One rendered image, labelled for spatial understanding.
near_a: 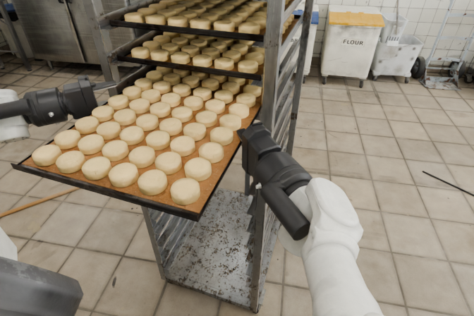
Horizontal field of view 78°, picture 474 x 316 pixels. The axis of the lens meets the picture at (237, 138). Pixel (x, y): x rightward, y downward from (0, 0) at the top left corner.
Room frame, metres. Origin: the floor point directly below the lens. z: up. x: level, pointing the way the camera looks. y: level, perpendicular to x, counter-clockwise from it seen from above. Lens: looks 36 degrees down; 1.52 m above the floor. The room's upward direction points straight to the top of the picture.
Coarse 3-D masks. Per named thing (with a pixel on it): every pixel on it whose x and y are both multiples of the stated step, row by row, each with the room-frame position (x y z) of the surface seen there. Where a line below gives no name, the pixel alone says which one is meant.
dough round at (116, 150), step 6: (108, 144) 0.48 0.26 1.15; (114, 144) 0.48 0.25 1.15; (120, 144) 0.48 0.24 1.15; (126, 144) 0.48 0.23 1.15; (102, 150) 0.46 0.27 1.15; (108, 150) 0.46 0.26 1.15; (114, 150) 0.46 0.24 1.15; (120, 150) 0.46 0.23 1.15; (126, 150) 0.47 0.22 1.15; (108, 156) 0.45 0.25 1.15; (114, 156) 0.45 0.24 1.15; (120, 156) 0.45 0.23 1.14
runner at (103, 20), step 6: (150, 0) 0.97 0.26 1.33; (156, 0) 1.00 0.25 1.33; (132, 6) 0.88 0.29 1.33; (138, 6) 0.91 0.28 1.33; (144, 6) 0.93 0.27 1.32; (114, 12) 0.81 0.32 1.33; (120, 12) 0.83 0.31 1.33; (126, 12) 0.85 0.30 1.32; (102, 18) 0.76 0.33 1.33; (108, 18) 0.78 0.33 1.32; (114, 18) 0.80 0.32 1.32; (120, 18) 0.82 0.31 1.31; (102, 24) 0.76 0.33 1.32; (108, 24) 0.78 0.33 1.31; (108, 30) 0.74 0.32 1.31
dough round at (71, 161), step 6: (60, 156) 0.44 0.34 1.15; (66, 156) 0.44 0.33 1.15; (72, 156) 0.44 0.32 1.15; (78, 156) 0.44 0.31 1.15; (84, 156) 0.45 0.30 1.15; (60, 162) 0.42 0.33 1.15; (66, 162) 0.42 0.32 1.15; (72, 162) 0.42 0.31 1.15; (78, 162) 0.43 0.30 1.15; (84, 162) 0.44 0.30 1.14; (60, 168) 0.41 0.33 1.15; (66, 168) 0.41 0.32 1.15; (72, 168) 0.42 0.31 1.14; (78, 168) 0.42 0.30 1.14
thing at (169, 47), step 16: (288, 32) 1.02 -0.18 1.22; (144, 48) 0.80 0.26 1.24; (160, 48) 0.85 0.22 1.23; (176, 48) 0.81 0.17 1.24; (192, 48) 0.80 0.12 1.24; (208, 48) 0.80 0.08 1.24; (224, 48) 0.83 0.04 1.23; (240, 48) 0.80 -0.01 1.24; (256, 48) 0.80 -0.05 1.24; (192, 64) 0.74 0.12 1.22; (208, 64) 0.72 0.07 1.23; (224, 64) 0.69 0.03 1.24; (240, 64) 0.69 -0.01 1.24; (256, 64) 0.69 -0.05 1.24
